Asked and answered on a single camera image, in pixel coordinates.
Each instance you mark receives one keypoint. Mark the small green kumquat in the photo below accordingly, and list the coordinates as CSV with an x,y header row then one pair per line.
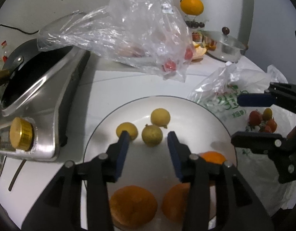
x,y
152,135
267,113

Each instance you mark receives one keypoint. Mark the clear plastic bag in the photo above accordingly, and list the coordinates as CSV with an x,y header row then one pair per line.
x,y
138,16

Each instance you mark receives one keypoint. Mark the large orange with stem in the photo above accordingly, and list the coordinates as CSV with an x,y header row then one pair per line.
x,y
192,6

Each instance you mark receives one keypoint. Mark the clear bottle red label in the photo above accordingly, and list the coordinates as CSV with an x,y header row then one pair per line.
x,y
4,50

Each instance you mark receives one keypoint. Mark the orange tangerine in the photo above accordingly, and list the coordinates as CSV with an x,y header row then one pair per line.
x,y
175,202
133,204
214,157

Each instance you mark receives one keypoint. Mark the small yellow kumquat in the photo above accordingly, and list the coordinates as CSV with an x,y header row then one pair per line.
x,y
127,129
160,117

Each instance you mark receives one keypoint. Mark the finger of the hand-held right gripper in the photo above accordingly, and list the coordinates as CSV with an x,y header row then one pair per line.
x,y
256,142
253,99

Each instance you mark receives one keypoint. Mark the dark grapes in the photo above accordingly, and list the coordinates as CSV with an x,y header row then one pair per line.
x,y
195,24

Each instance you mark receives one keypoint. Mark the steel pot with lid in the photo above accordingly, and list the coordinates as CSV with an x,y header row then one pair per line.
x,y
224,45

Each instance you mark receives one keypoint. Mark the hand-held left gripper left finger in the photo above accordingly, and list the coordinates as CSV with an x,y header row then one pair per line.
x,y
121,154

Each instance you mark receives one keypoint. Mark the orange peel piece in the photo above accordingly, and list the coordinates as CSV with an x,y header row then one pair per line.
x,y
211,44
199,51

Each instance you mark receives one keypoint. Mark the dark chopstick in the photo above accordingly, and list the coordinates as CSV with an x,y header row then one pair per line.
x,y
17,175

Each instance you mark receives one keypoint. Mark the silver induction cooker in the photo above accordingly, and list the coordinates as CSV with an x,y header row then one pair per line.
x,y
47,96

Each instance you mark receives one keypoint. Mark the large brass knob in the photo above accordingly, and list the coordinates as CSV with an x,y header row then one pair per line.
x,y
21,133

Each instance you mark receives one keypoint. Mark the red cherry tomato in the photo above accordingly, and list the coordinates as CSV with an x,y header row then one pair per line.
x,y
188,54
255,117
272,124
169,65

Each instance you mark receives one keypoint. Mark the green printed plastic bag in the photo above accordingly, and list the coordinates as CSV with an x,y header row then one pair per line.
x,y
224,86

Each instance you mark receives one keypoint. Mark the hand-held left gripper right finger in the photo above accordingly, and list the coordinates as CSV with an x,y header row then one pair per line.
x,y
174,156

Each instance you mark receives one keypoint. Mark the white round plate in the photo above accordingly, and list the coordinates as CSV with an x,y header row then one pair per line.
x,y
148,163

